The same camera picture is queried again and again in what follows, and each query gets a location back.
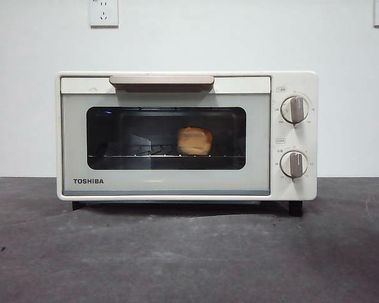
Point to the golden bread loaf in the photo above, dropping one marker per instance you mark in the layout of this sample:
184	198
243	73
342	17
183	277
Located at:
194	140

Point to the beige oven knob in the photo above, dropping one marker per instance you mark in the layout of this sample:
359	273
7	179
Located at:
295	110
293	164

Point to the white Toshiba toaster oven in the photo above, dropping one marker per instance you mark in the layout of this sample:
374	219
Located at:
295	82

